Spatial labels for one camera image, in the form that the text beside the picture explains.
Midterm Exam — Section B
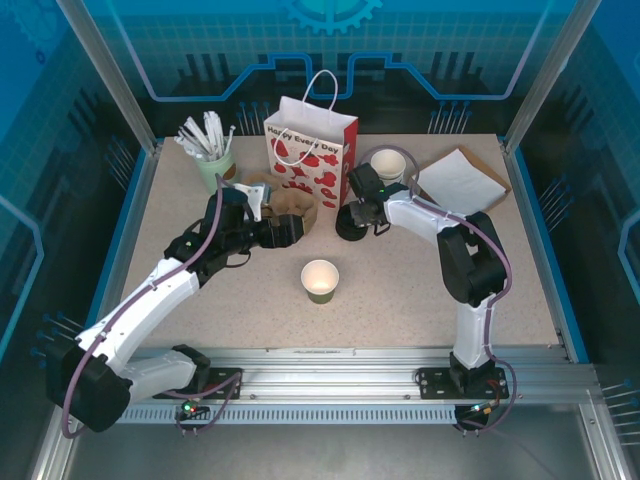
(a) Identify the pale green straw holder cup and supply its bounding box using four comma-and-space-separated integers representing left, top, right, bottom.
193, 144, 239, 198

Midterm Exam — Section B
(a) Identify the green paper coffee cup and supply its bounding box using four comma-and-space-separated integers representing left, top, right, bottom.
300, 258, 341, 305

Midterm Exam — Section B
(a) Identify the white red-printed paper bag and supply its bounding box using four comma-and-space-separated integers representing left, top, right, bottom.
263, 69, 360, 214

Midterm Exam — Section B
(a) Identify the aluminium frame post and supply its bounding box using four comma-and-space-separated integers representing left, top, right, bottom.
577, 389, 640, 480
501, 0, 599, 155
54, 0, 165, 156
27, 427, 84, 480

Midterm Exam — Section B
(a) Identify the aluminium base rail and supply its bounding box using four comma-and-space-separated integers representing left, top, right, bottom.
117, 344, 599, 407

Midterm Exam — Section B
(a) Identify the stack of black cup lids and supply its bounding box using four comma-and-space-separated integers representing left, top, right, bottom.
334, 202, 381, 245

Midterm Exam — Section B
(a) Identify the stack of green paper cups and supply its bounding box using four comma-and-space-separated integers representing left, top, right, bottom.
369, 148, 406, 184

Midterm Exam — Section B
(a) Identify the small LED connector board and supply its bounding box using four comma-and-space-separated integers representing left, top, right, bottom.
179, 398, 210, 422
457, 399, 501, 426

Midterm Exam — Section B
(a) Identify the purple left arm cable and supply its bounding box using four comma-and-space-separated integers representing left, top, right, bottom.
59, 172, 246, 441

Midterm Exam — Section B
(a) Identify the brown pulp cup carrier stack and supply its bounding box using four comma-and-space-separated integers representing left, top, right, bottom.
239, 171, 320, 247

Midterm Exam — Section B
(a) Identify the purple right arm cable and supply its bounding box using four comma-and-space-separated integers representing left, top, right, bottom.
357, 144, 519, 436

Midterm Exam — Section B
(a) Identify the brown cardboard tray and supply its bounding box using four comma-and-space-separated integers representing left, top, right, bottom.
410, 144, 513, 224

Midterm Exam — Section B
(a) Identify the slotted grey cable duct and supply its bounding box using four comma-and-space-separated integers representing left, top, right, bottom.
119, 404, 461, 426

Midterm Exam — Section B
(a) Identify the white napkin stack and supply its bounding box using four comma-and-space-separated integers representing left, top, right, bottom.
416, 149, 506, 221

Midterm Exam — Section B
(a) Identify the blue and aluminium side rail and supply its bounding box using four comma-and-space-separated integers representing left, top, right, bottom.
97, 139, 164, 326
499, 134, 590, 365

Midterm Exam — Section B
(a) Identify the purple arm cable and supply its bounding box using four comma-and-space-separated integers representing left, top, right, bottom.
59, 172, 246, 441
357, 144, 519, 436

